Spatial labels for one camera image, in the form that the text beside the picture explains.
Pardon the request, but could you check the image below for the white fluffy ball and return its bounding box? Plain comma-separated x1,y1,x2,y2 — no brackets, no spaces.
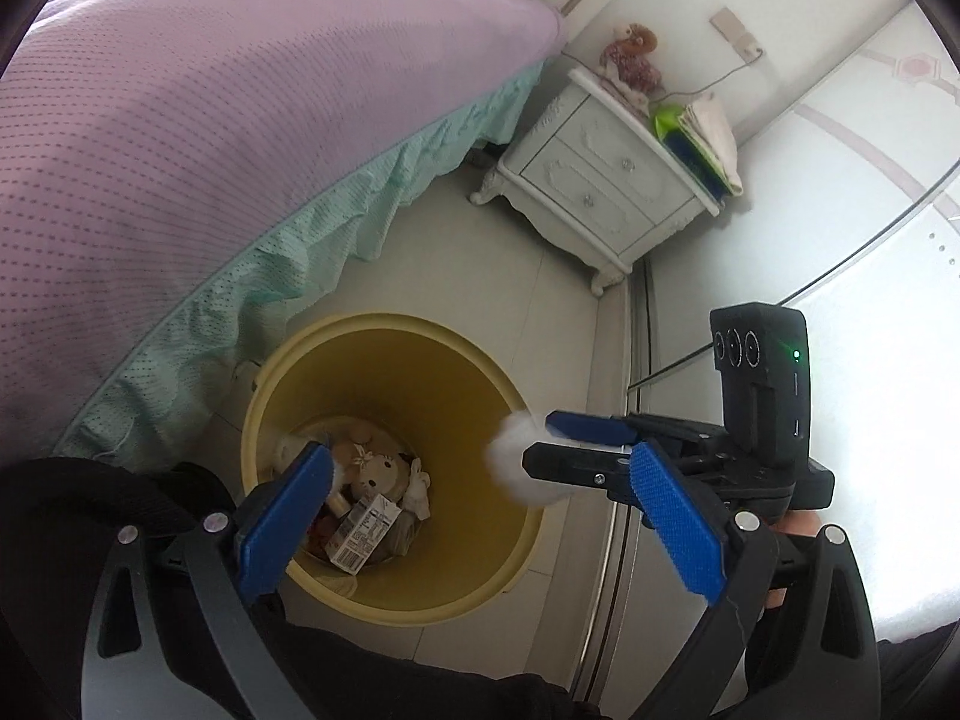
485,411,574,509

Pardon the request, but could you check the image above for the white sock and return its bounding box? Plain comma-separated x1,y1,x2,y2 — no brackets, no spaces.
402,457,431,522

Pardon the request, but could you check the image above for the small cartoon doll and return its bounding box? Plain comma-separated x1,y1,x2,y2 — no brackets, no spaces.
350,452,410,502

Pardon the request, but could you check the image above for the white milk carton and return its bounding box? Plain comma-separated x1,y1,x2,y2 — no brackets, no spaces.
325,494,402,575

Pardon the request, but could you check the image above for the yellow trash bin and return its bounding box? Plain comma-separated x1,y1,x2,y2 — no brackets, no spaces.
241,312,542,628

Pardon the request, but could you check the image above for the person right hand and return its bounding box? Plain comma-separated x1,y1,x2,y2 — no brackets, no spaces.
765,511,822,610

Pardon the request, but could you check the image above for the white nightstand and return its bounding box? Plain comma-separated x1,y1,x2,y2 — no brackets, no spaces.
469,68,724,298

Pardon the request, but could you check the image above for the books stack on nightstand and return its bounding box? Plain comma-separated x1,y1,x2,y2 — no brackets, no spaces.
652,93,743,200

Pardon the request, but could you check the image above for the plush doll on nightstand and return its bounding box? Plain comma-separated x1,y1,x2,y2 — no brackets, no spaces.
597,23,662,114

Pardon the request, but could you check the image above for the round bed purple sheet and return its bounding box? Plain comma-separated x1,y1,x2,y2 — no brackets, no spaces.
2,0,565,468

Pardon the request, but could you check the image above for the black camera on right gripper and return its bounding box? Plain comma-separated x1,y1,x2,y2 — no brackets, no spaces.
709,302,811,470

